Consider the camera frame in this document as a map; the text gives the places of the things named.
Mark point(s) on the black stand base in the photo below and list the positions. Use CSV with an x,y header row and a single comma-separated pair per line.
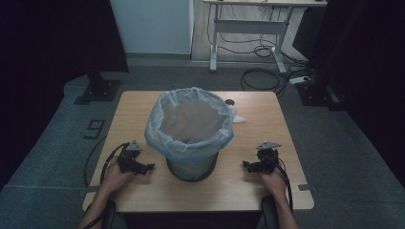
x,y
320,93
100,89

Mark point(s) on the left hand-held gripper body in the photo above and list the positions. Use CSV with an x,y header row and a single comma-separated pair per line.
x,y
127,156

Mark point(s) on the person's right hand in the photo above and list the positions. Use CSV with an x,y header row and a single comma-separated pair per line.
x,y
274,185

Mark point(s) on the white cabinet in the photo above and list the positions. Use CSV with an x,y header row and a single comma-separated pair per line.
x,y
153,25

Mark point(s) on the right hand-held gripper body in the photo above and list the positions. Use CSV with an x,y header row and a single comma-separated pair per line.
x,y
268,156

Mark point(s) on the person's left hand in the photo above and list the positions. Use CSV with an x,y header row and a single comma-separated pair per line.
x,y
115,180

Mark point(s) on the black mesh waste bin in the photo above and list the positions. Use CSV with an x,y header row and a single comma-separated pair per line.
x,y
193,168

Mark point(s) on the white desk frame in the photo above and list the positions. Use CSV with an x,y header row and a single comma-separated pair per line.
x,y
251,27

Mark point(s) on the dark curtain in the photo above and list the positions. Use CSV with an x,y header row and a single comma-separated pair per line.
x,y
366,70
47,63

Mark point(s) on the translucent blue plastic bin bag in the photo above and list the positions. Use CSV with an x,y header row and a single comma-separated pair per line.
x,y
191,124

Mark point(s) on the small dark round object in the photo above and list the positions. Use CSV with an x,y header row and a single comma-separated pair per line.
x,y
229,102

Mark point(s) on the white power strip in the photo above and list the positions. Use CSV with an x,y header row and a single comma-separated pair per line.
x,y
300,79

